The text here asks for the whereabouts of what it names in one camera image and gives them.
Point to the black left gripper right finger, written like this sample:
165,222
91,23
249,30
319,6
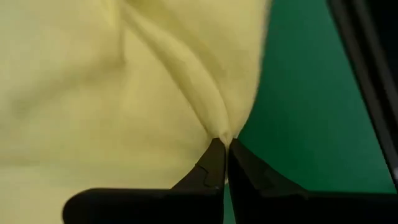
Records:
295,207

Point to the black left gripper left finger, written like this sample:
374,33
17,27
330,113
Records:
140,207

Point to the yellow garment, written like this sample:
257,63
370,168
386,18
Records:
93,93

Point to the black aluminium table frame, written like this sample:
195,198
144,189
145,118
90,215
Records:
367,77

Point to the green table mat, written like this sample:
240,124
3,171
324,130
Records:
304,109

